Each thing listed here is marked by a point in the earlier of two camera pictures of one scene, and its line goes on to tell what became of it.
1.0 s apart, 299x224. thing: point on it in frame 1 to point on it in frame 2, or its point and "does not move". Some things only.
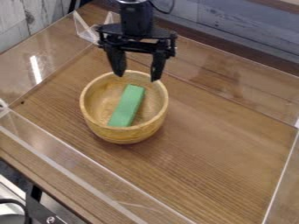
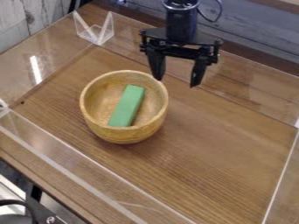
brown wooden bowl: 125,107 does not move
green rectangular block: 128,105 does not move
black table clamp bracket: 38,213 does not move
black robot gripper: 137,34 to 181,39
